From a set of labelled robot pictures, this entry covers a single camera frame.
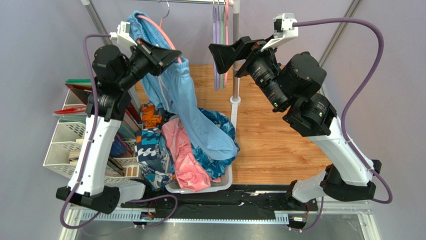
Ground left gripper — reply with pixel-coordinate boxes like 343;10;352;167
116;38;181;91

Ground pink hanger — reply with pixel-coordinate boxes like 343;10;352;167
137;0;176;50
223;0;230;88

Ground light blue shorts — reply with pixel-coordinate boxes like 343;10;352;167
127;9;239;161

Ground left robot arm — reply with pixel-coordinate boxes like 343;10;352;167
56;38;182;214

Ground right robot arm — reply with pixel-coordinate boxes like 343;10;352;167
208;36;381;203

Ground purple hanger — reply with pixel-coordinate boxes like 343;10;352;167
212;5;220;91
214;5;221;90

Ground colorful patterned shorts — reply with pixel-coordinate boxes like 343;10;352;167
135;103;175;191

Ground dark blue patterned shorts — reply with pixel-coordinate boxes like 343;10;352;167
191;107;241;179

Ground metal clothes rack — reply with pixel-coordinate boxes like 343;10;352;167
81;0;241;127

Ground green folder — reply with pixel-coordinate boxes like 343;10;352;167
65;79;92;88

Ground books in organizer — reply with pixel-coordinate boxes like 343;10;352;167
68;123;141;177

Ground red folder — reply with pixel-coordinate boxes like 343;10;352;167
53;83;142;126

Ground pink garment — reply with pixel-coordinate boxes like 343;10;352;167
161;117;221;192

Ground white laundry basket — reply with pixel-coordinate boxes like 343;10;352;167
165;165;233;194

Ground white file organizer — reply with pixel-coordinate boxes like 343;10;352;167
43;87;143;184

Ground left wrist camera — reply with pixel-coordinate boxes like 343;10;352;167
109;21;137;49

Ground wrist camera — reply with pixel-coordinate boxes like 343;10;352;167
261;13;299;52
109;21;137;49

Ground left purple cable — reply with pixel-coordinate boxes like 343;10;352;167
59;33;113;231

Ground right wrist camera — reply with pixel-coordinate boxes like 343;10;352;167
261;13;299;52

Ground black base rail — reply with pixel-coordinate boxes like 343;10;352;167
79;182;334;231

